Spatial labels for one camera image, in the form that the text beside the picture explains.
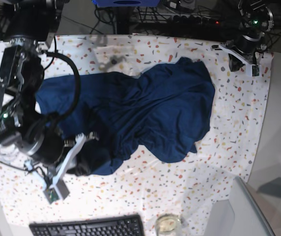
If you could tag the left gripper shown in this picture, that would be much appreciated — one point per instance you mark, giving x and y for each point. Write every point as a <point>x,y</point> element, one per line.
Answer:
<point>245,45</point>

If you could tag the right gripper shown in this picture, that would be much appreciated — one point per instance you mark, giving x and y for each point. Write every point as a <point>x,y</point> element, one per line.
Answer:
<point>41,144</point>

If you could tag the navy blue t-shirt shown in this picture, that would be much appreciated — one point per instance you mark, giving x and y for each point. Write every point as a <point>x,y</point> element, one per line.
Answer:
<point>167,109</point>

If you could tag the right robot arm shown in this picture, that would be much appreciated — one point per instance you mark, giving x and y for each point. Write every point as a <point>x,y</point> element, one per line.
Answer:
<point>30,34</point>

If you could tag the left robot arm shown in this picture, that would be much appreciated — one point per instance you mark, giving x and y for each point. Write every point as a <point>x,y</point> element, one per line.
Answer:
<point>257,18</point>

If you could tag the black power strip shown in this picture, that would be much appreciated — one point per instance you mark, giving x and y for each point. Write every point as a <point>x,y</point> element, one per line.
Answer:
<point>194,20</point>

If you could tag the black computer keyboard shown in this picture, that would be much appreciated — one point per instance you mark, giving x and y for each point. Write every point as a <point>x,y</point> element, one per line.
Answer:
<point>114,226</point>

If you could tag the terrazzo patterned tablecloth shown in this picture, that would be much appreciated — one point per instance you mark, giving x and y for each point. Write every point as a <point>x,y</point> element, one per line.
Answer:
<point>143,184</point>

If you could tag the blue box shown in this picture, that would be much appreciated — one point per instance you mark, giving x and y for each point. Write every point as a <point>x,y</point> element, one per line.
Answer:
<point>126,3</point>

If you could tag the clear glass jar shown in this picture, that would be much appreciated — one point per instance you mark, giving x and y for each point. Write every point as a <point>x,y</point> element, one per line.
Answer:
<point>168,225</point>

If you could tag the grey laptop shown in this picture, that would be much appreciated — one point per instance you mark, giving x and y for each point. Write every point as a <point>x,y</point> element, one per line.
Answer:
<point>248,217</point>

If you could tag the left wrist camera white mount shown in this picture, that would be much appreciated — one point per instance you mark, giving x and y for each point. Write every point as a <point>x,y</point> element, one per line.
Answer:
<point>253,68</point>

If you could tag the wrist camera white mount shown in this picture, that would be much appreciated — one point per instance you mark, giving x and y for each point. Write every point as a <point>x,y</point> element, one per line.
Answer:
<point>52,183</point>
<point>253,68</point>

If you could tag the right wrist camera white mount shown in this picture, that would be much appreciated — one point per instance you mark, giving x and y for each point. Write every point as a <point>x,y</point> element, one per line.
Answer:
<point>52,183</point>

